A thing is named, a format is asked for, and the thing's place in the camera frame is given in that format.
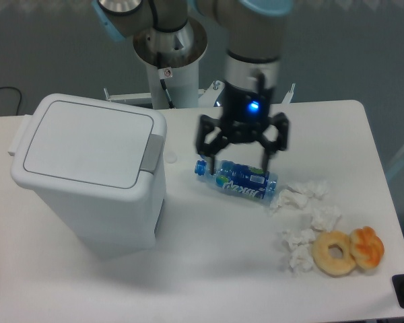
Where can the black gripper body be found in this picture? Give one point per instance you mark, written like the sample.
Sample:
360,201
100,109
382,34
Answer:
245,115

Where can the white trash can lid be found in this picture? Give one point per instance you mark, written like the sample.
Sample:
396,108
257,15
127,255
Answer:
89,144

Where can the blue plastic water bottle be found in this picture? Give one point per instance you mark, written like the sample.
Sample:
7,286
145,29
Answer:
239,180

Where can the crumpled white tissue upper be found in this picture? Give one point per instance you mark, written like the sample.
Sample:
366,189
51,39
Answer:
297,195

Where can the crumpled white tissue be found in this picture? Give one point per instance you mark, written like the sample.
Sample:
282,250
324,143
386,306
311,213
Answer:
297,195
299,244
325,218

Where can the crumpled white tissue middle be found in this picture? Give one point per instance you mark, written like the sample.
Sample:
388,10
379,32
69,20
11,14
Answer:
325,218

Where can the crumpled white tissue lower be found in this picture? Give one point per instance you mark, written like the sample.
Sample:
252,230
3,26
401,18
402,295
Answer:
299,244

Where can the orange glazed pastry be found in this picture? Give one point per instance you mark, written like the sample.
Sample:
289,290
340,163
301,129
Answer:
366,248

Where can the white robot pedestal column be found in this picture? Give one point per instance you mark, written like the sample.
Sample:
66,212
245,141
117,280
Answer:
173,75

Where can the plain ring doughnut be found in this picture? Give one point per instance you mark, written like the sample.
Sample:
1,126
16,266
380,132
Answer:
331,253

